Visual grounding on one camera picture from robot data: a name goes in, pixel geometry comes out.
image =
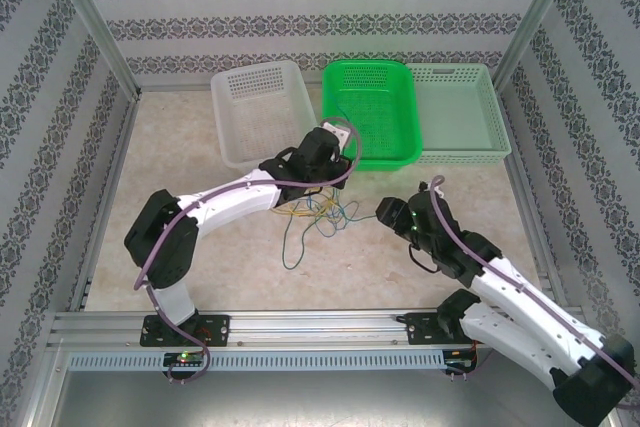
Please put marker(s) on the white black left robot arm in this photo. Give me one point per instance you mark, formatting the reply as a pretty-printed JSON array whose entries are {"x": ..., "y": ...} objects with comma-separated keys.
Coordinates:
[{"x": 225, "y": 202}]

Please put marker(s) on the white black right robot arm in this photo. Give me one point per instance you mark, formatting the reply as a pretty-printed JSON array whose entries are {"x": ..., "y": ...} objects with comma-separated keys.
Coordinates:
[{"x": 525, "y": 327}]

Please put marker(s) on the white plastic basket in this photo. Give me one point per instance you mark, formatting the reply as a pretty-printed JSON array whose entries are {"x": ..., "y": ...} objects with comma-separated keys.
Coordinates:
[{"x": 260, "y": 112}]

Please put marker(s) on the green plastic basket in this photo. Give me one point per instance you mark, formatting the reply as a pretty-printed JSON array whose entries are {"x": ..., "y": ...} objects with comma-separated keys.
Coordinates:
[{"x": 380, "y": 112}]

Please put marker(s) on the pale mint plastic basket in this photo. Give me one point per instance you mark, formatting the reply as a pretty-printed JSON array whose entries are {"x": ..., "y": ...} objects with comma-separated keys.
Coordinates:
[{"x": 460, "y": 117}]

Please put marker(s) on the small circuit board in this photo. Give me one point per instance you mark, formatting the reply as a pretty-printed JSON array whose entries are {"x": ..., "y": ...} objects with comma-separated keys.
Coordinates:
[{"x": 184, "y": 359}]

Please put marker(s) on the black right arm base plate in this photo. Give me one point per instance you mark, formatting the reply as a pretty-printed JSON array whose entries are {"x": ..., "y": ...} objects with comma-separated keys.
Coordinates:
[{"x": 420, "y": 328}]

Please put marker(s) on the aluminium side rail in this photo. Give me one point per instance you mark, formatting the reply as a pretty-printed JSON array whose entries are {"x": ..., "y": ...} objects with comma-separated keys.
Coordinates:
[
  {"x": 532, "y": 227},
  {"x": 105, "y": 202}
]

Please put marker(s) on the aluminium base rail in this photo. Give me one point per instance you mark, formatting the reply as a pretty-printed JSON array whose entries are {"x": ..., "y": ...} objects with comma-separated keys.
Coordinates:
[{"x": 310, "y": 329}]

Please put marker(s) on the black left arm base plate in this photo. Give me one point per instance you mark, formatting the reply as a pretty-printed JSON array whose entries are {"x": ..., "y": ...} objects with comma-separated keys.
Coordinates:
[{"x": 215, "y": 329}]

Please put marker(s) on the aluminium frame post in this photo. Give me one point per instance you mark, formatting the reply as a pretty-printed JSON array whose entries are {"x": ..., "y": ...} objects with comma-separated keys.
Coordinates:
[
  {"x": 540, "y": 22},
  {"x": 95, "y": 22}
]

